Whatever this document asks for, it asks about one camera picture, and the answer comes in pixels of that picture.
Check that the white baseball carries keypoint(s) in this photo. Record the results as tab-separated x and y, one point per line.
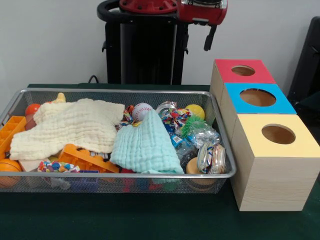
141	112

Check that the cream muslin cloth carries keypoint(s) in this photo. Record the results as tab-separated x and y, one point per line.
62	125

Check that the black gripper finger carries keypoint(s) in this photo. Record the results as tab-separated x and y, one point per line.
210	40

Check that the orange plastic toy block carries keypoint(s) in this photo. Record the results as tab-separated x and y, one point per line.
82	157

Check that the crushed drink can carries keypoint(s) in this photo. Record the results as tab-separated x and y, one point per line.
211	157

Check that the red-orange ball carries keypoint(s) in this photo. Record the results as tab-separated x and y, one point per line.
32	109

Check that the green-clothed side table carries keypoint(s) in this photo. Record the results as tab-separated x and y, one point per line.
311	102

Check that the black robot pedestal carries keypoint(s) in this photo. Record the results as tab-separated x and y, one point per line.
145	50

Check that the dark green table cloth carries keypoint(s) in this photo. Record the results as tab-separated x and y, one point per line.
125	217

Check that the wooden three-hole box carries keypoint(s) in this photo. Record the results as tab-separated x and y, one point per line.
275	175

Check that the silver mesh bin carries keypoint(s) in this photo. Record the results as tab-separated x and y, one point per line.
150	181

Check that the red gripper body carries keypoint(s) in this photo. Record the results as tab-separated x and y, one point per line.
200	13

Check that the yellow ball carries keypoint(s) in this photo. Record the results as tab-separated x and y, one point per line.
196	111

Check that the mint green muslin cloth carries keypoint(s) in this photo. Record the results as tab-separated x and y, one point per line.
145	145

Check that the orange toy basketball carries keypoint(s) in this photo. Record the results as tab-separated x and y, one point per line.
8	165

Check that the orange plastic grid tray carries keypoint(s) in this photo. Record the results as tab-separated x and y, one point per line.
11	127

